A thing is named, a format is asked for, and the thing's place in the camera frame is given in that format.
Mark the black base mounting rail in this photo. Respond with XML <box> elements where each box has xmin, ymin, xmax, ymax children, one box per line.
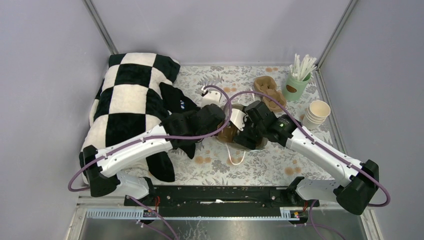
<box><xmin>139</xmin><ymin>185</ymin><xmax>320</xmax><ymax>218</ymax></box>

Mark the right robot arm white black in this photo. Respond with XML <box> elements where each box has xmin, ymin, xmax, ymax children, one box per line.
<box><xmin>242</xmin><ymin>100</ymin><xmax>379</xmax><ymax>215</ymax></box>

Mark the light blue paper bag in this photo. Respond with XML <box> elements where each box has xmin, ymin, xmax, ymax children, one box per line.
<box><xmin>215</xmin><ymin>103</ymin><xmax>268</xmax><ymax>157</ymax></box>

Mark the stack of white paper cups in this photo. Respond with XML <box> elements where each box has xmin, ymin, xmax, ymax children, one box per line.
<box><xmin>302</xmin><ymin>100</ymin><xmax>331</xmax><ymax>130</ymax></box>

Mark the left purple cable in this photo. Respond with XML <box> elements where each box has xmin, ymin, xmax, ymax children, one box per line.
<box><xmin>67</xmin><ymin>85</ymin><xmax>234</xmax><ymax>240</ymax></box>

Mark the white wrapped straws bundle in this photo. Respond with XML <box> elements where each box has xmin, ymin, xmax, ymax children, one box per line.
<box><xmin>289</xmin><ymin>53</ymin><xmax>317</xmax><ymax>82</ymax></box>

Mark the purple cable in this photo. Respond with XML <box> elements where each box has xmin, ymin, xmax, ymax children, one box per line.
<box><xmin>67</xmin><ymin>85</ymin><xmax>234</xmax><ymax>240</ymax></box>
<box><xmin>225</xmin><ymin>90</ymin><xmax>392</xmax><ymax>240</ymax></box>

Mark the green straw holder cup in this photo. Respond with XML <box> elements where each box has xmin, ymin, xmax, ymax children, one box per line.
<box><xmin>281</xmin><ymin>73</ymin><xmax>312</xmax><ymax>102</ymax></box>

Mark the black t-shirt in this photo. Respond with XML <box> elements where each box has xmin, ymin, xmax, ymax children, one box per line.
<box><xmin>159</xmin><ymin>83</ymin><xmax>204</xmax><ymax>159</ymax></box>

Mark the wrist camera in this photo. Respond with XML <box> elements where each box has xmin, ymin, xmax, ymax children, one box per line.
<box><xmin>200</xmin><ymin>87</ymin><xmax>222</xmax><ymax>108</ymax></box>
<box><xmin>230</xmin><ymin>108</ymin><xmax>247</xmax><ymax>131</ymax></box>

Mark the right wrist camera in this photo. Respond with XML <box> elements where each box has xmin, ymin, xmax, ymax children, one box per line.
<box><xmin>230</xmin><ymin>108</ymin><xmax>247</xmax><ymax>131</ymax></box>

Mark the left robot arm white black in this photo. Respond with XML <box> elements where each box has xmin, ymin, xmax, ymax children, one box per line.
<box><xmin>82</xmin><ymin>104</ymin><xmax>226</xmax><ymax>206</ymax></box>

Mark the brown cardboard cup carrier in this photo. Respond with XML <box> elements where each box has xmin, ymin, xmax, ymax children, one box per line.
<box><xmin>216</xmin><ymin>121</ymin><xmax>238</xmax><ymax>143</ymax></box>

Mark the black white checkered blanket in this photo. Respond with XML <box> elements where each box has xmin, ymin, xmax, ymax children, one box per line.
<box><xmin>78</xmin><ymin>52</ymin><xmax>182</xmax><ymax>183</ymax></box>

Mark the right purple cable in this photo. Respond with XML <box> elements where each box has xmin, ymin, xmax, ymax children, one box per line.
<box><xmin>225</xmin><ymin>90</ymin><xmax>392</xmax><ymax>240</ymax></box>

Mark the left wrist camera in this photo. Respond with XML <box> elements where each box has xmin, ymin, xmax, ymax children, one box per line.
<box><xmin>200</xmin><ymin>87</ymin><xmax>222</xmax><ymax>108</ymax></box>

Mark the floral patterned table mat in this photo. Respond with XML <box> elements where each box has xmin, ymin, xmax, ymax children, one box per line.
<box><xmin>168</xmin><ymin>66</ymin><xmax>331</xmax><ymax>186</ymax></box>

